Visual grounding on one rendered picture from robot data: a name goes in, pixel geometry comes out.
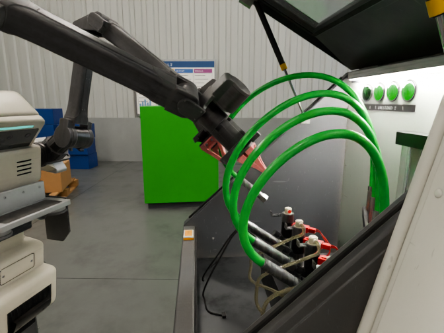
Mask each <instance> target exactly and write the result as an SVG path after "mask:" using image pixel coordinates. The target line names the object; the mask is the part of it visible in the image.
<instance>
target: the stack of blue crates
mask: <svg viewBox="0 0 444 333"><path fill-rule="evenodd" d="M35 110H36V111H37V112H38V113H39V116H41V117H43V119H44V120H45V124H44V126H43V128H42V129H41V130H40V133H39V134H38V135H37V137H36V138H39V137H49V136H52V135H53V134H54V131H55V129H56V128H57V127H58V125H59V119H60V118H63V110H62V108H35ZM91 130H92V132H93V134H94V137H95V130H94V123H92V128H91ZM68 153H69V155H70V158H69V159H68V160H69V162H70V169H91V168H93V167H96V166H98V160H97V152H96V147H95V138H94V141H93V144H92V145H91V146H90V147H89V148H86V149H84V151H78V150H77V149H76V148H73V151H70V150H68Z"/></svg>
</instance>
